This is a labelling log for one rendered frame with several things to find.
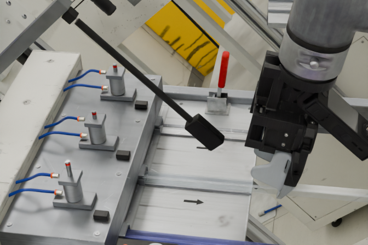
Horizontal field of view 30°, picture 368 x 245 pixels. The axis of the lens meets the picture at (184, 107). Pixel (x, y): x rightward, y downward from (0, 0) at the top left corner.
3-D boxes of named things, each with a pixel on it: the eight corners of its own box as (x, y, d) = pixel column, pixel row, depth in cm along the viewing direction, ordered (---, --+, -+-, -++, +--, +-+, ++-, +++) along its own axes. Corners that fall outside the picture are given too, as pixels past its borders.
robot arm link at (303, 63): (350, 24, 80) (351, 63, 74) (339, 56, 83) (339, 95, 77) (287, 10, 81) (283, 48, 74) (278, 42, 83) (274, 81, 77)
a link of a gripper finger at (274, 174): (244, 188, 93) (259, 136, 88) (287, 198, 93) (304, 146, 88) (242, 204, 91) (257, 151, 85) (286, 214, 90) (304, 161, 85)
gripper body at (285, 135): (248, 114, 91) (268, 39, 83) (312, 128, 91) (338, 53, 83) (242, 152, 85) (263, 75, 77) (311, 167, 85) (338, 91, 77)
